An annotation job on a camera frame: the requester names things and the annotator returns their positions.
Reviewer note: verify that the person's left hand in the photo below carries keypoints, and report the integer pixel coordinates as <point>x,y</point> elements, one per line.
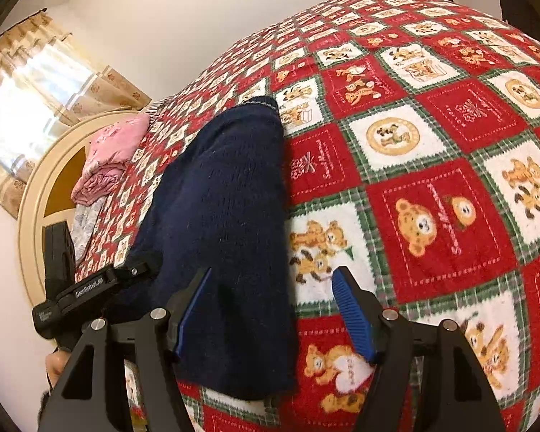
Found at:
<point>56,369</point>

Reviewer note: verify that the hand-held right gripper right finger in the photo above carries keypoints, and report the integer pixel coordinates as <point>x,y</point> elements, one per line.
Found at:
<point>353,310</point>

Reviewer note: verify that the cream wooden headboard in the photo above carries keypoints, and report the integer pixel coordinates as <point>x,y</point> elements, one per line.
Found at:
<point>45,180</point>

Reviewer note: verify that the grey floral cloth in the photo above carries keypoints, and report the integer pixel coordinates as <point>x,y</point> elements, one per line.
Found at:
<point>84,225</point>

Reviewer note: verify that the pink folded quilt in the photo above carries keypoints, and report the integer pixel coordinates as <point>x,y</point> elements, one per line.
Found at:
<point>108,157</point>

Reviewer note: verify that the beige patterned curtain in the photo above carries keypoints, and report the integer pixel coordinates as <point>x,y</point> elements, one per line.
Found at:
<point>40,99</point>

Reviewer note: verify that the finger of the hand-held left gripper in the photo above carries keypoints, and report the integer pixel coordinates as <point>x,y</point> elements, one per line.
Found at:
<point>137,267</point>

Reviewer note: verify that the red bear printed blanket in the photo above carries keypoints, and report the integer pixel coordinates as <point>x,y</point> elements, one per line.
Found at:
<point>423,189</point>

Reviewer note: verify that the navy brown patterned knit sweater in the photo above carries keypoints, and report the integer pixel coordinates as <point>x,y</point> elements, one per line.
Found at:
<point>225,234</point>

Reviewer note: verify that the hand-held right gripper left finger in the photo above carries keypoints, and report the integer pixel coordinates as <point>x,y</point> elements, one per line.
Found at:
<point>193,310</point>

